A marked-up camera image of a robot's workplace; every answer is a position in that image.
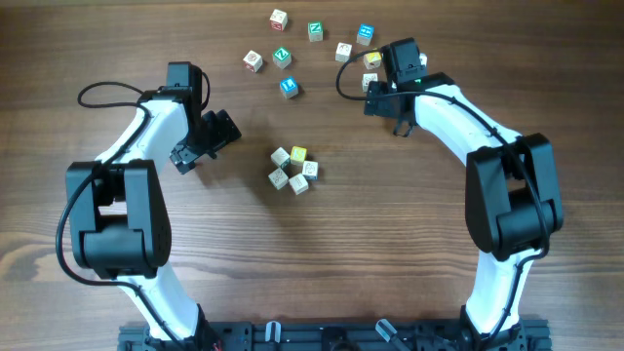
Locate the white O block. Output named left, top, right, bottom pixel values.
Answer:
left=362, top=73, right=378, bottom=93

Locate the green V block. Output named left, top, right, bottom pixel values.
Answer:
left=270, top=147, right=291, bottom=169

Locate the green-edged wooden block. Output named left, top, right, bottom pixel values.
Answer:
left=268, top=168, right=289, bottom=190

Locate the yellow top block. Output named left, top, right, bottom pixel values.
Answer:
left=291, top=146, right=307, bottom=166

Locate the yellow block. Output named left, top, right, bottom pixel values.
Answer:
left=291, top=146, right=307, bottom=166
left=364, top=52, right=382, bottom=70

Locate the red A block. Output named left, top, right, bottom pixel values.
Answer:
left=289, top=173, right=309, bottom=195

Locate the blue P block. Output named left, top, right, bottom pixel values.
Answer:
left=301, top=161, right=319, bottom=180

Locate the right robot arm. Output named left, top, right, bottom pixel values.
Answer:
left=365, top=38, right=564, bottom=349

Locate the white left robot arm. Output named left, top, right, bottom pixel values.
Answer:
left=56, top=61, right=241, bottom=350

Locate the yellow block right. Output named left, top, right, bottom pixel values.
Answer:
left=364, top=52, right=382, bottom=70

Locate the blue top block right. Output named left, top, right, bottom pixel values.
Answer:
left=356, top=23, right=374, bottom=46

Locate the white block number two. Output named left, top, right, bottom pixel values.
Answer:
left=335, top=42, right=352, bottom=62

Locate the white block red side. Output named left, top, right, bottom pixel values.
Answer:
left=243, top=50, right=263, bottom=73

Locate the blue L block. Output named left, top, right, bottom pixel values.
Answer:
left=280, top=76, right=299, bottom=99

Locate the green N block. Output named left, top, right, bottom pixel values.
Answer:
left=307, top=21, right=324, bottom=42

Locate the green Z block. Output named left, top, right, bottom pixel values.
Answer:
left=272, top=47, right=292, bottom=69

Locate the red-sided block far back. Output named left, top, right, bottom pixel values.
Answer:
left=269, top=9, right=288, bottom=31

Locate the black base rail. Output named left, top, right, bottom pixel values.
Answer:
left=117, top=319, right=553, bottom=351

